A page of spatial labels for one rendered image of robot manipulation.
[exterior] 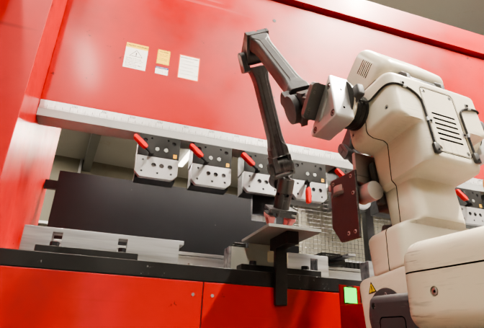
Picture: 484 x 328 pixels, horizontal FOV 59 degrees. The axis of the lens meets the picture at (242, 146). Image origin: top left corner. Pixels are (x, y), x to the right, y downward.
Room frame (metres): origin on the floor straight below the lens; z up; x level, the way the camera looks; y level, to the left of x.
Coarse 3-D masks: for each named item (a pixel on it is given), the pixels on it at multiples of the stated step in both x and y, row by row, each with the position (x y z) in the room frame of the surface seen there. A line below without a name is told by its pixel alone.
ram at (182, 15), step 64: (128, 0) 1.34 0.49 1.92; (192, 0) 1.42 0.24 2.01; (256, 0) 1.51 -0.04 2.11; (64, 64) 1.29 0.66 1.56; (256, 64) 1.51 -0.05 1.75; (320, 64) 1.61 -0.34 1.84; (448, 64) 1.84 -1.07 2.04; (64, 128) 1.38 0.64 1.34; (128, 128) 1.37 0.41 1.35; (256, 128) 1.52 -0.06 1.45
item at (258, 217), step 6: (252, 198) 1.55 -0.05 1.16; (258, 198) 1.55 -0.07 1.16; (264, 198) 1.56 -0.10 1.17; (270, 198) 1.57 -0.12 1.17; (252, 204) 1.55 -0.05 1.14; (258, 204) 1.55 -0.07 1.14; (264, 204) 1.56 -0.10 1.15; (270, 204) 1.57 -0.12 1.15; (252, 210) 1.55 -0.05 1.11; (258, 210) 1.55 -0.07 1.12; (252, 216) 1.55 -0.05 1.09; (258, 216) 1.56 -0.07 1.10; (276, 216) 1.57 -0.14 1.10
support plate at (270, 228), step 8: (272, 224) 1.28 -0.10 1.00; (280, 224) 1.29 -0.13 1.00; (256, 232) 1.38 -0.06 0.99; (264, 232) 1.36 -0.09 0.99; (272, 232) 1.36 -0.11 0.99; (280, 232) 1.35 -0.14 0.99; (304, 232) 1.34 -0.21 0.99; (312, 232) 1.33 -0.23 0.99; (320, 232) 1.33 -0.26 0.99; (248, 240) 1.49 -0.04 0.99; (256, 240) 1.48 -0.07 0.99; (264, 240) 1.48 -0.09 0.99
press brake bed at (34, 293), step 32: (0, 288) 1.19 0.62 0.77; (32, 288) 1.21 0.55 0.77; (64, 288) 1.23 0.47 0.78; (96, 288) 1.26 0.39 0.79; (128, 288) 1.29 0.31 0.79; (160, 288) 1.31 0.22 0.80; (192, 288) 1.34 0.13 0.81; (224, 288) 1.37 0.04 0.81; (256, 288) 1.40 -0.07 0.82; (288, 288) 1.44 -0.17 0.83; (0, 320) 1.19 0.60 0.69; (32, 320) 1.21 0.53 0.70; (64, 320) 1.24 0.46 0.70; (96, 320) 1.26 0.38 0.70; (128, 320) 1.29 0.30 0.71; (160, 320) 1.32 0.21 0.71; (192, 320) 1.34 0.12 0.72; (224, 320) 1.37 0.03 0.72; (256, 320) 1.40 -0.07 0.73; (288, 320) 1.44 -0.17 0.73; (320, 320) 1.47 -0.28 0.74
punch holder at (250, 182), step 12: (240, 156) 1.55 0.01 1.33; (252, 156) 1.51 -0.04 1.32; (264, 156) 1.52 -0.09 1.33; (240, 168) 1.54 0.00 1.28; (252, 168) 1.51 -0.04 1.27; (264, 168) 1.52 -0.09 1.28; (240, 180) 1.55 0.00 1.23; (252, 180) 1.51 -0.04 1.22; (264, 180) 1.52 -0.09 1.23; (240, 192) 1.55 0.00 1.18; (252, 192) 1.52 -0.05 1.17; (264, 192) 1.52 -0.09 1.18
